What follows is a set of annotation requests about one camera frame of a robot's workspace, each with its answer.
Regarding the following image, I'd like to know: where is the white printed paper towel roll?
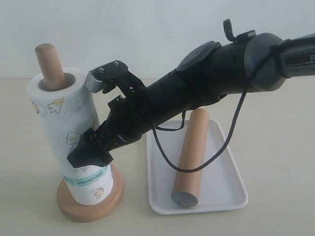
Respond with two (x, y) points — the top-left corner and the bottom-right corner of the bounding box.
(27, 67), (113, 206)

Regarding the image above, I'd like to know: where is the white rectangular plastic tray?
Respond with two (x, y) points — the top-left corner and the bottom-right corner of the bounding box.
(146, 119), (248, 215)

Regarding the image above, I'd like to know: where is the wooden paper towel holder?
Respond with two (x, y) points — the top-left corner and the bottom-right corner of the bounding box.
(27, 43), (124, 222)

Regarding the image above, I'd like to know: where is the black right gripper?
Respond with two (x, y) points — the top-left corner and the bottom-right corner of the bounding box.
(67, 60), (153, 168)

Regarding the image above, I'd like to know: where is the brown cardboard tube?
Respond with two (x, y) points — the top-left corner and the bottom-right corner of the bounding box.
(171, 109), (210, 207)

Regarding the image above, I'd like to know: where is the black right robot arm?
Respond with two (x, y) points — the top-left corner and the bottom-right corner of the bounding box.
(67, 19), (315, 168)

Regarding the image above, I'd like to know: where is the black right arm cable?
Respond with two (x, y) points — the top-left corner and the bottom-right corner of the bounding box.
(141, 39), (291, 172)

